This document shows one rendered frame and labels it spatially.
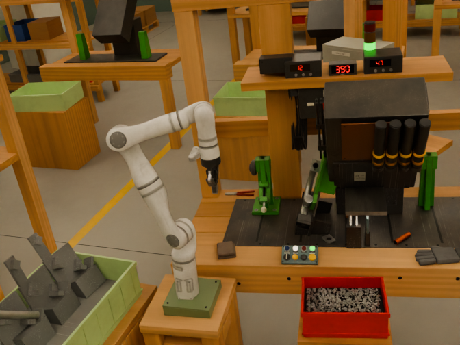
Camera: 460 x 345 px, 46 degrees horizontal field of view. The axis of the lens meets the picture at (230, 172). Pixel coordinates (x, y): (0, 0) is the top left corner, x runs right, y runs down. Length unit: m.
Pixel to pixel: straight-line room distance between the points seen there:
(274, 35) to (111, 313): 1.37
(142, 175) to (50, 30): 6.05
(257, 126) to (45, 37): 5.49
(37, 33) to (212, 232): 5.76
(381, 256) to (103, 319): 1.15
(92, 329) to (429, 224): 1.49
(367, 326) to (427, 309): 1.43
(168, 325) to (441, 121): 1.56
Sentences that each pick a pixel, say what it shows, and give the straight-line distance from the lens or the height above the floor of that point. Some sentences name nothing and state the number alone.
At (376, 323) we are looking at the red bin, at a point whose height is 0.87.
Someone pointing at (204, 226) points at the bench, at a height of 0.88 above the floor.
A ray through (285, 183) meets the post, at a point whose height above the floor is 0.96.
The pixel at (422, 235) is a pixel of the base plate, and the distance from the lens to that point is 2.50.
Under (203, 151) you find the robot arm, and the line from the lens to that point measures 1.99.
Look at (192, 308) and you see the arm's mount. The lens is 2.17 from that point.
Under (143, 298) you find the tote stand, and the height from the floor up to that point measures 0.79.
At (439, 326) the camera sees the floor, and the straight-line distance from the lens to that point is 3.41.
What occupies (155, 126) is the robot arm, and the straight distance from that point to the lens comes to 1.94.
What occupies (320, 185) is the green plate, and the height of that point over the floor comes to 1.14.
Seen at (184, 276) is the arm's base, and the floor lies 1.01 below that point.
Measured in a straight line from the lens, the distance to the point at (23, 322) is 2.27.
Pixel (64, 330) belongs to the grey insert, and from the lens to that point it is 2.32.
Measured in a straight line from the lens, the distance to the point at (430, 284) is 2.37.
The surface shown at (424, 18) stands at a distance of 9.25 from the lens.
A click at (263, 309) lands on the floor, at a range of 3.48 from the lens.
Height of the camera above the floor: 2.29
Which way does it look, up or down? 27 degrees down
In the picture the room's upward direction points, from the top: 7 degrees counter-clockwise
